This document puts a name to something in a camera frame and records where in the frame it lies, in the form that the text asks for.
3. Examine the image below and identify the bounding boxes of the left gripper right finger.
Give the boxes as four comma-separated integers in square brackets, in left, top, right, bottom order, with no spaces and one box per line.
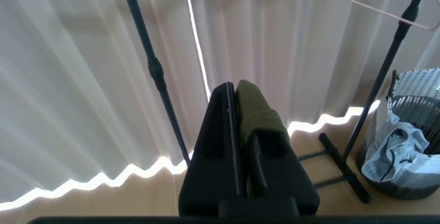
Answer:
[241,131,321,216]

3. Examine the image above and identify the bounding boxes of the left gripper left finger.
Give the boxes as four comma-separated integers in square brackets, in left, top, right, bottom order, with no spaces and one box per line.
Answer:
[178,82,246,218]

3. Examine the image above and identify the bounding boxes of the green shirt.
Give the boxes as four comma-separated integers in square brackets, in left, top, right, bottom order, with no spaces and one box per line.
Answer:
[234,79,292,150]

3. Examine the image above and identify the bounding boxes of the black clothes rack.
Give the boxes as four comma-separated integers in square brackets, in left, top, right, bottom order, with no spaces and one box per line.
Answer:
[118,0,433,205]

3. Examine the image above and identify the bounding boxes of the white laundry basket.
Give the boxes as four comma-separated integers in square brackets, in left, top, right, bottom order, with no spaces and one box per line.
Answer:
[355,67,440,201]

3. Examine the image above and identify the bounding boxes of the pink clothes hanger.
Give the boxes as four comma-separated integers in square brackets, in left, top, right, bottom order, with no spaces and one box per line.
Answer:
[286,0,440,32]

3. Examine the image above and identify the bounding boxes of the pale grey shorts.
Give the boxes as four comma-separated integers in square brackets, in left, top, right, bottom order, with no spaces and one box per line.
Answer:
[360,100,440,186]

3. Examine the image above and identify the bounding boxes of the beige curtain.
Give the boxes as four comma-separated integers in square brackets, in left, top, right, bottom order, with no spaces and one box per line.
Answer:
[0,0,440,205]

